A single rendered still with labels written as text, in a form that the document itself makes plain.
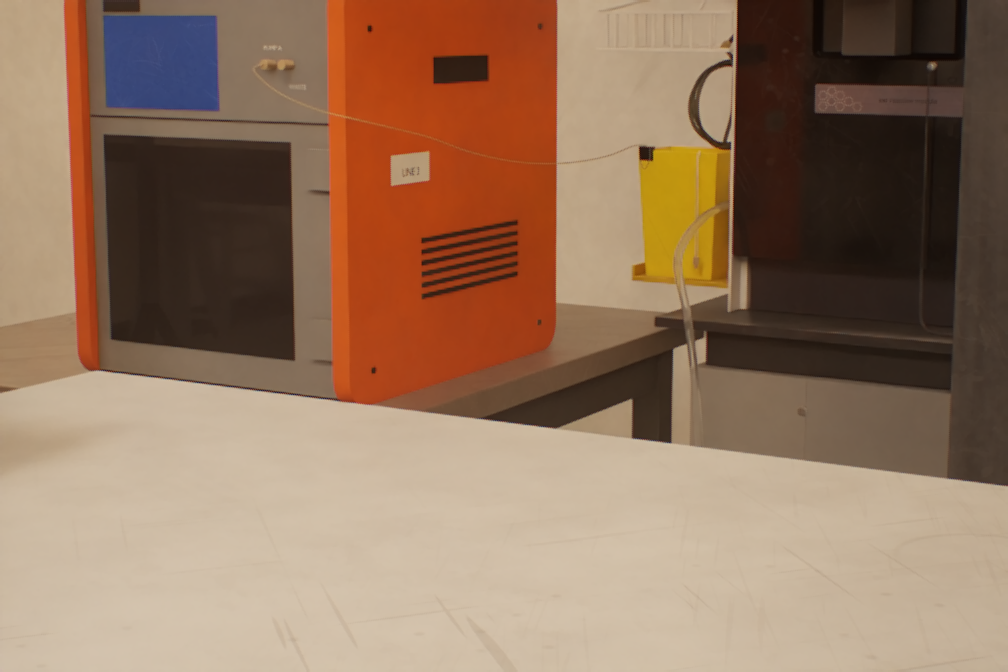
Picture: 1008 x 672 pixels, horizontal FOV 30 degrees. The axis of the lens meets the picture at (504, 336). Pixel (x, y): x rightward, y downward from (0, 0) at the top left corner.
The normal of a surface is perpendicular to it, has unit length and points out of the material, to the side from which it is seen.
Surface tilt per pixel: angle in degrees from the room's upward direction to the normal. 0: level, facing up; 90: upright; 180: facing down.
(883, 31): 90
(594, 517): 0
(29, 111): 90
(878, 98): 90
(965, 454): 90
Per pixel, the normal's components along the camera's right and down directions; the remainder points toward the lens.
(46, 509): 0.00, -0.99
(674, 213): -0.53, 0.19
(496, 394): 0.86, 0.09
